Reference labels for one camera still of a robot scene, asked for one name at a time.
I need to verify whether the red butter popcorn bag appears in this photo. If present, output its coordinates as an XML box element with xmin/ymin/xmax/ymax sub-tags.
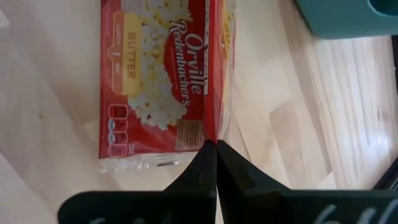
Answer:
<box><xmin>98</xmin><ymin>0</ymin><xmax>224</xmax><ymax>174</ymax></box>
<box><xmin>217</xmin><ymin>0</ymin><xmax>238</xmax><ymax>142</ymax></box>

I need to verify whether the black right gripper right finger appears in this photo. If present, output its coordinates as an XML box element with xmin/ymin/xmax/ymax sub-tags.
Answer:
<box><xmin>217</xmin><ymin>139</ymin><xmax>398</xmax><ymax>224</ymax></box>

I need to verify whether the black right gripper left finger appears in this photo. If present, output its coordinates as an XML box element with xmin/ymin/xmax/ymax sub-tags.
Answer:
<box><xmin>57</xmin><ymin>139</ymin><xmax>218</xmax><ymax>224</ymax></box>

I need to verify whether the teal plastic basket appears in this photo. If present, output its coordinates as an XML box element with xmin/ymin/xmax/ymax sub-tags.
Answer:
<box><xmin>294</xmin><ymin>0</ymin><xmax>398</xmax><ymax>40</ymax></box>

